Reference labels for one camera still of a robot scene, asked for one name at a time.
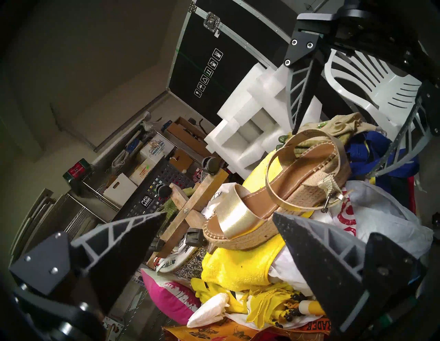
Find dark plastic laundry basket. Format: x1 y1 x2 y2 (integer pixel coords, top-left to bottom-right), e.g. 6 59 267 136
113 158 196 224

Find pink pillow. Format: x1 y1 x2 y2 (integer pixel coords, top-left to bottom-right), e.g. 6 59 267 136
141 268 203 325

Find white flat boards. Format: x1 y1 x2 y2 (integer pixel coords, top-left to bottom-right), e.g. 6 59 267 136
9 187 55 258

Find Gildan printed cardboard box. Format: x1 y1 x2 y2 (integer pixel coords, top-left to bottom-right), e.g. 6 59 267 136
139 133 176 162

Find white storage box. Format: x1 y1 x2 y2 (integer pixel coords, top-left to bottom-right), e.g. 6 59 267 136
103 173 138 207

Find blue white patterned tin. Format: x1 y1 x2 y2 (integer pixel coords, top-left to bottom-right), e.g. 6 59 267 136
155 237 207 275

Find yellow umbrella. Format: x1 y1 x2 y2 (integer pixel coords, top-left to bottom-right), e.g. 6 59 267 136
191 278 327 329

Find beige green work glove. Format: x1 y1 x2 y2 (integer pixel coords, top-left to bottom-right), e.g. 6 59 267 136
277 112 382 155

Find white box orange label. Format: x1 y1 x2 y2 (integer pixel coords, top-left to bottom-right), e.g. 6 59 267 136
129 156 160 186

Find white plastic bag red print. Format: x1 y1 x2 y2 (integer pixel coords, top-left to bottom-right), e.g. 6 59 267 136
268 180 433 296

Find white foam packing block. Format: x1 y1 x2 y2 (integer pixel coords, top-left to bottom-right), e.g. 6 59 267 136
205 64 323 179

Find black flight case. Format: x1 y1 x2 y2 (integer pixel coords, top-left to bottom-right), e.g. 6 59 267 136
167 0 344 126

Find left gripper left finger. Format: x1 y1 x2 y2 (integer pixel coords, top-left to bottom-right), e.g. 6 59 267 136
10 211 167 311

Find wooden cross caster dolly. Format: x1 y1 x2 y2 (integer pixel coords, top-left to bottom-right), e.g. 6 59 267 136
146 156 229 270

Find blue strapped bag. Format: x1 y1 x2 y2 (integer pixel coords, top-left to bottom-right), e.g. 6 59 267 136
345 131 420 193

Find white cloth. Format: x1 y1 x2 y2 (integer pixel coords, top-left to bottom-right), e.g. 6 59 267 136
203 182 310 296

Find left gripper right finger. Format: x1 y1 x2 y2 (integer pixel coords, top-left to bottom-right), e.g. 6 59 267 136
273 211 427 337

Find brown cardboard box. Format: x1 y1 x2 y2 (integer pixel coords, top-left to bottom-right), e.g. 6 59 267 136
170 148 194 172

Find white long pipe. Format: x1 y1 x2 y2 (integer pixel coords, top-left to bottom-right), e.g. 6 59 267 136
93 110 152 153

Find green knit glove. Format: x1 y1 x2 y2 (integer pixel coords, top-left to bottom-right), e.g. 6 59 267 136
162 187 196 224

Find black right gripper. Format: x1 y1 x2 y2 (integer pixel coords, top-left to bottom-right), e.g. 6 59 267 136
283 0 440 177

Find red green carton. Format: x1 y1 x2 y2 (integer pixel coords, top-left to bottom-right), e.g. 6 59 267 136
63 159 91 188

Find white plastic chair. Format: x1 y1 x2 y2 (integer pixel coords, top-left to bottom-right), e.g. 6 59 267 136
323 48 423 138

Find tan espadrille wedge sandal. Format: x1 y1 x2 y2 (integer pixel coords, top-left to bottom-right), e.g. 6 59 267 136
203 129 353 255

